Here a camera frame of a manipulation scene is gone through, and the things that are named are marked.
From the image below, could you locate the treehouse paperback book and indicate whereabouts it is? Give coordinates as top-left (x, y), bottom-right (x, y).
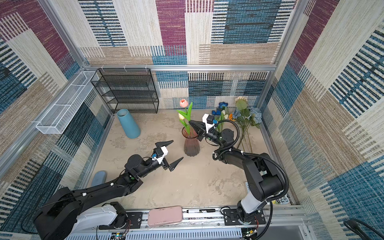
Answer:
top-left (245, 182), bottom-right (291, 205)

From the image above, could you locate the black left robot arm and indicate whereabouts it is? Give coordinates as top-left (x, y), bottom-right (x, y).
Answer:
top-left (33, 141), bottom-right (181, 240)

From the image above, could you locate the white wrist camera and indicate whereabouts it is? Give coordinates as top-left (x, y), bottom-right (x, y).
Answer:
top-left (151, 147), bottom-right (168, 165)
top-left (202, 114), bottom-right (218, 133)

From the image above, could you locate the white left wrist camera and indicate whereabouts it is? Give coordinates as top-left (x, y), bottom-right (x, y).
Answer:
top-left (151, 147), bottom-right (168, 165)

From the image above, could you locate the teal ceramic vase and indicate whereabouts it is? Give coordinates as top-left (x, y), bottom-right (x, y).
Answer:
top-left (117, 109), bottom-right (141, 139)

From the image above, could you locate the pink artificial tulip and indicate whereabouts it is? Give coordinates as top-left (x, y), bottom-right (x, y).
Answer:
top-left (177, 99), bottom-right (193, 124)

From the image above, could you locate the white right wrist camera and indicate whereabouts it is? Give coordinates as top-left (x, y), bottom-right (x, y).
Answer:
top-left (202, 114), bottom-right (218, 133)

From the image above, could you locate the yellow artificial tulip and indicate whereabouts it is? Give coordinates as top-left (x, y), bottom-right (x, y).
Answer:
top-left (178, 113), bottom-right (191, 135)

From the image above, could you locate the grey blue oval object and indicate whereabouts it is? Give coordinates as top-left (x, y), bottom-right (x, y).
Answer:
top-left (91, 171), bottom-right (107, 187)

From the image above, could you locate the black cable bottom right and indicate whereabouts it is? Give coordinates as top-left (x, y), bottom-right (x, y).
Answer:
top-left (343, 218), bottom-right (384, 240)

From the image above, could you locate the dusty blue rose bunch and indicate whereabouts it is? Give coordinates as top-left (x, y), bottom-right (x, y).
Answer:
top-left (233, 107), bottom-right (262, 153)

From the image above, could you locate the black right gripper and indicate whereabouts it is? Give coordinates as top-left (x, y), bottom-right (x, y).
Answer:
top-left (189, 119), bottom-right (224, 147)

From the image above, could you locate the red glass vase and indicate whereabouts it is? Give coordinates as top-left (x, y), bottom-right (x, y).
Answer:
top-left (182, 127), bottom-right (200, 157)

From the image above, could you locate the dark blue artificial tulip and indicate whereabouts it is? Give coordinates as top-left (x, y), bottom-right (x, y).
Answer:
top-left (212, 109), bottom-right (222, 116)

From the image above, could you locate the pink pencil case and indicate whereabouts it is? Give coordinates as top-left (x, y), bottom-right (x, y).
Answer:
top-left (148, 206), bottom-right (183, 227)

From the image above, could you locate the white wire mesh basket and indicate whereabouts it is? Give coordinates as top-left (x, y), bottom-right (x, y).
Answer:
top-left (36, 71), bottom-right (96, 135)

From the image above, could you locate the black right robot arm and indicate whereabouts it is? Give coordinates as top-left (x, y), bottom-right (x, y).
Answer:
top-left (189, 119), bottom-right (289, 224)

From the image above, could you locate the black wire shelf rack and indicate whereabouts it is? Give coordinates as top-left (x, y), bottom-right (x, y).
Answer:
top-left (91, 68), bottom-right (159, 114)

